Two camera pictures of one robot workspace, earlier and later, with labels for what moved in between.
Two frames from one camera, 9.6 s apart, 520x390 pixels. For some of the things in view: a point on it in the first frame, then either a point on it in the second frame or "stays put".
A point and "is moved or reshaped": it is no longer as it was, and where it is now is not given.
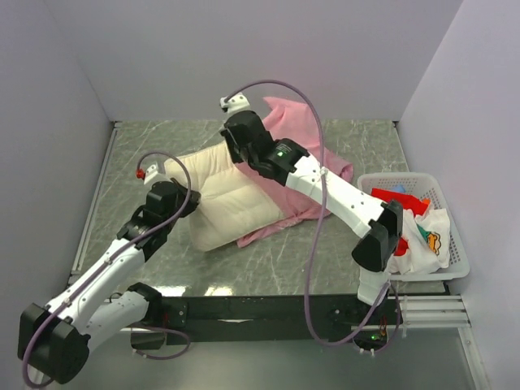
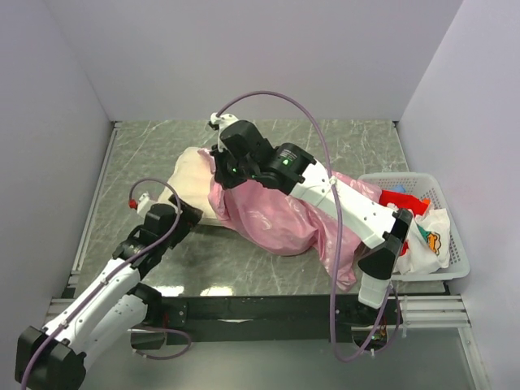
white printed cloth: [427, 237] stays put
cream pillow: [233, 203] is moved or reshaped
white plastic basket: [421, 184] stays put
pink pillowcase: [292, 120] to [277, 223]
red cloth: [411, 203] stays put
